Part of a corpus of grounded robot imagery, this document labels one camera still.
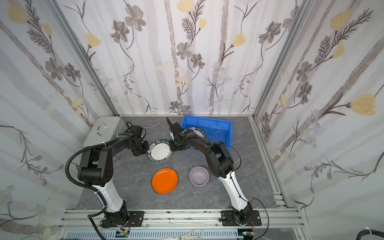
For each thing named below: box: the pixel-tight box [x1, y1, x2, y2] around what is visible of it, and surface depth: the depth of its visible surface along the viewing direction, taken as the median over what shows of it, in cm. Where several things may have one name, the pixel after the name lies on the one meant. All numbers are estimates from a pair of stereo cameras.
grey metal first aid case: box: [81, 116, 128, 148], surface depth 94 cm
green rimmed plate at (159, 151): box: [146, 140, 173, 164], surface depth 100 cm
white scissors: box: [162, 228, 204, 240], surface depth 71 cm
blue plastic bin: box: [180, 114, 233, 151], surface depth 113 cm
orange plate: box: [151, 168, 178, 194], surface depth 87 cm
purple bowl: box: [189, 166, 210, 186], surface depth 88 cm
